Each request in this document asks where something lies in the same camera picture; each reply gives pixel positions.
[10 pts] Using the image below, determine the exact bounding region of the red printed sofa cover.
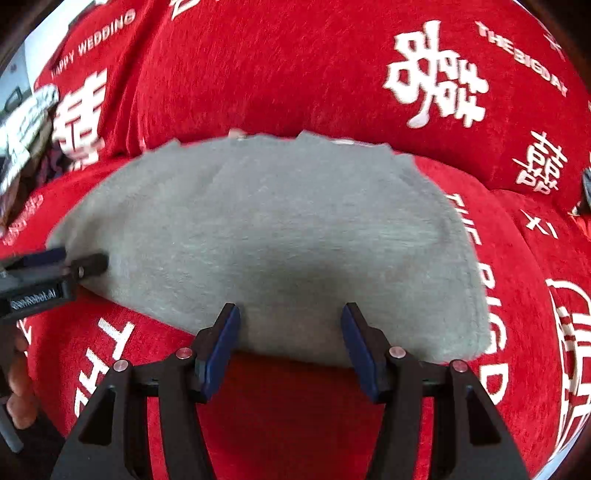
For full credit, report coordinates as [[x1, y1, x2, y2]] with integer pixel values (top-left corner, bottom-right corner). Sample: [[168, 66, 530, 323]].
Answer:
[[0, 0, 591, 478]]

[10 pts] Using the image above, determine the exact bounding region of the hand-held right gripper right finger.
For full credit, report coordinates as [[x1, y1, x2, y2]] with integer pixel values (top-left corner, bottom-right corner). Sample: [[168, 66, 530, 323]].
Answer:
[[341, 302, 531, 480]]

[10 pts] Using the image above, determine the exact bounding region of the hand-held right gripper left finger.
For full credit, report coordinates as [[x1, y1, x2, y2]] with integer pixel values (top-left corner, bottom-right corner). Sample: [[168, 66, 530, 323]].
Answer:
[[50, 302, 242, 480]]

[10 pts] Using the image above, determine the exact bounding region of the pale grey-blue cloth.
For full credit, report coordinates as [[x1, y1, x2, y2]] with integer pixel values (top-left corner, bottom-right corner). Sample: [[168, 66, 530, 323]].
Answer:
[[0, 87, 62, 185]]

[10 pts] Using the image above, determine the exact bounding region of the dark patterned cloth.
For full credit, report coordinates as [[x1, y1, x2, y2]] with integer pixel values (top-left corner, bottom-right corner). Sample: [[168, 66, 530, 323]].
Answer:
[[37, 134, 68, 185]]

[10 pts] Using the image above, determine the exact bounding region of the person's left hand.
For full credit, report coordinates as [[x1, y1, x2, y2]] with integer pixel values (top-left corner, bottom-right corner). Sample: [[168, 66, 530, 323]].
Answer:
[[7, 335, 41, 431]]

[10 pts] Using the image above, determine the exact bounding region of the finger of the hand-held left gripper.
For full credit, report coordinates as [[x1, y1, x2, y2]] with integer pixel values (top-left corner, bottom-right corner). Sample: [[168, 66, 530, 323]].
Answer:
[[69, 251, 110, 280], [0, 248, 68, 274]]

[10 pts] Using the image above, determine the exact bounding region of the grey knit sweater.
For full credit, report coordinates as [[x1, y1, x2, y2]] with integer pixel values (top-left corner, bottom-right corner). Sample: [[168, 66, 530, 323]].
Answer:
[[46, 130, 493, 368]]

